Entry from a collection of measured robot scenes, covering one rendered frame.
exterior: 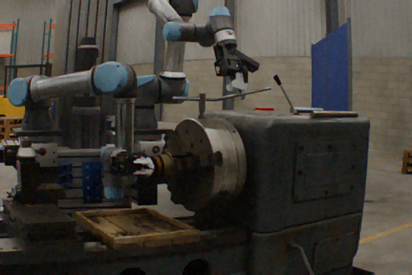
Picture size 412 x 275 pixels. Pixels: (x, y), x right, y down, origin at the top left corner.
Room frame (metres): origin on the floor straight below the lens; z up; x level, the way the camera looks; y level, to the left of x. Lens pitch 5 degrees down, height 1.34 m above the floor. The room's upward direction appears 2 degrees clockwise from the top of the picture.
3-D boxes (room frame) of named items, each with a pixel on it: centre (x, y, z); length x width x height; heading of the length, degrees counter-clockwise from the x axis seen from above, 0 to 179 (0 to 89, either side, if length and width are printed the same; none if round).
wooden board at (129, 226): (1.71, 0.23, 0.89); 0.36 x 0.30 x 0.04; 33
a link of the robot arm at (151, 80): (2.38, 0.28, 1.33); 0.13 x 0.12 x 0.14; 114
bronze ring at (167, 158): (1.77, 0.14, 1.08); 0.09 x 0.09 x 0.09; 33
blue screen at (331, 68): (8.39, -1.92, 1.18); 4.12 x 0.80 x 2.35; 176
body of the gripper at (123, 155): (1.82, 0.26, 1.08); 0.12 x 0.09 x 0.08; 32
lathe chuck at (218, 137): (1.85, 0.02, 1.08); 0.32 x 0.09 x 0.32; 33
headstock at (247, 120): (2.09, -0.31, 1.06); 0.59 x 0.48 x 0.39; 123
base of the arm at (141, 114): (2.38, 0.29, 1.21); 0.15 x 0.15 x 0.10
